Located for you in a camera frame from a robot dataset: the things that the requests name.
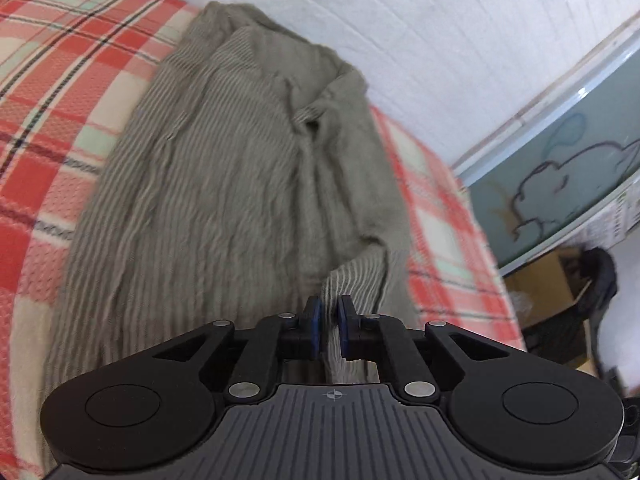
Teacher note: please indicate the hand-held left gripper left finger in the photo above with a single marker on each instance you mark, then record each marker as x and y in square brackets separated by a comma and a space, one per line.
[314, 330]

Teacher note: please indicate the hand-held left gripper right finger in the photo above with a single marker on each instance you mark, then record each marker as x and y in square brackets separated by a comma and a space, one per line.
[344, 330]

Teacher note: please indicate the grey striped shirt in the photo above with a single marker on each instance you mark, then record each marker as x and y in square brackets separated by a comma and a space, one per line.
[225, 185]

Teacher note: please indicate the cardboard box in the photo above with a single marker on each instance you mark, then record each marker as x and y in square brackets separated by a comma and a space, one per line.
[545, 280]

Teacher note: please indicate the frosted glass sliding door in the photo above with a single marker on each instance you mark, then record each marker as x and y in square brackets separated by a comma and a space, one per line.
[550, 185]

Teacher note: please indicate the black bag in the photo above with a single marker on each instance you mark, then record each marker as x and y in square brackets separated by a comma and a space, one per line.
[600, 280]

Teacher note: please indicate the printed paper sheet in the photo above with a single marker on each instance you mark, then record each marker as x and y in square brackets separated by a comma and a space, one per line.
[615, 215]

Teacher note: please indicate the red plaid blanket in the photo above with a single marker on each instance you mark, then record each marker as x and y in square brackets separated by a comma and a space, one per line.
[60, 110]

